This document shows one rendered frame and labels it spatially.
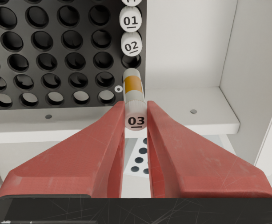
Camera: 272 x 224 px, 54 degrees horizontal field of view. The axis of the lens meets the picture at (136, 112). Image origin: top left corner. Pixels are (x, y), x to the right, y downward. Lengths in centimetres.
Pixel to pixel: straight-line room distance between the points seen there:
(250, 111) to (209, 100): 5
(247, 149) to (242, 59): 7
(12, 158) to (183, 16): 33
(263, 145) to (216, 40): 10
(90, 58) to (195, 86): 13
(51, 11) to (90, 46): 3
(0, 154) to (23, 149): 4
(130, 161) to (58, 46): 24
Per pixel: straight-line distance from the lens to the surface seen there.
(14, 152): 45
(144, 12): 17
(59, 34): 17
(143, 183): 49
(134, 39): 16
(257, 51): 21
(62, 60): 18
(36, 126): 23
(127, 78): 15
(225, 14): 25
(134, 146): 37
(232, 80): 25
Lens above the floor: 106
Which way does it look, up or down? 53 degrees down
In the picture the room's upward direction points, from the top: 174 degrees clockwise
